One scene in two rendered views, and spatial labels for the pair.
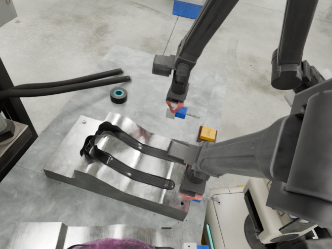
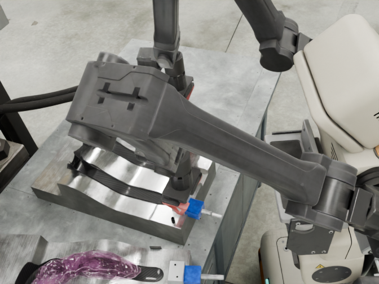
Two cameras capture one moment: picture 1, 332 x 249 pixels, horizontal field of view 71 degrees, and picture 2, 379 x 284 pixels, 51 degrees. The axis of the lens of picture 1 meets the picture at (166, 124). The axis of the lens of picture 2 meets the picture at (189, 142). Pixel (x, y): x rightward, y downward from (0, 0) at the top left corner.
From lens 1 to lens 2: 0.45 m
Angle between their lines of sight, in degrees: 14
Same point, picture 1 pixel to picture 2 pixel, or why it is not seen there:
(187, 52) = (158, 41)
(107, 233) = (86, 248)
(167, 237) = (155, 257)
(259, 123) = not seen: outside the picture
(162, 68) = (148, 62)
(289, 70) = (266, 47)
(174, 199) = (167, 215)
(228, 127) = not seen: hidden behind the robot
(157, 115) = not seen: hidden behind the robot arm
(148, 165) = (143, 180)
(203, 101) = (240, 100)
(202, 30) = (160, 17)
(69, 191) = (59, 213)
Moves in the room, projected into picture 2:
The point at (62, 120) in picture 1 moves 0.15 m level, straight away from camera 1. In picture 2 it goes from (59, 137) to (53, 111)
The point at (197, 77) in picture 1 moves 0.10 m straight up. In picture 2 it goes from (237, 69) to (237, 48)
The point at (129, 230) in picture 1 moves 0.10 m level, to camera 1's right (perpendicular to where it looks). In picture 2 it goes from (109, 245) to (146, 253)
